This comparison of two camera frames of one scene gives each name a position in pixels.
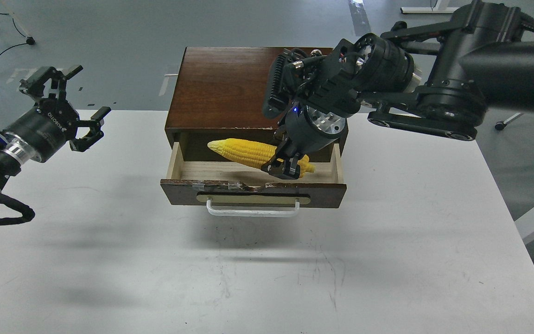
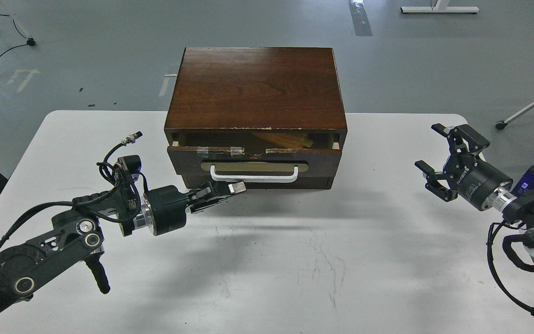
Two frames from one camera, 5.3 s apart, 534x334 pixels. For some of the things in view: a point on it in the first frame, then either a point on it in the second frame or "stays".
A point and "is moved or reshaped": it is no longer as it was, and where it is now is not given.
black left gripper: [51, 125] to [165, 210]
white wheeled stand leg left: [29, 40] stays
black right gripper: [307, 130] to [475, 180]
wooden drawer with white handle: [198, 176] is moved or reshaped
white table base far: [442, 8] stays
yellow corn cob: [255, 152] is moved or reshaped
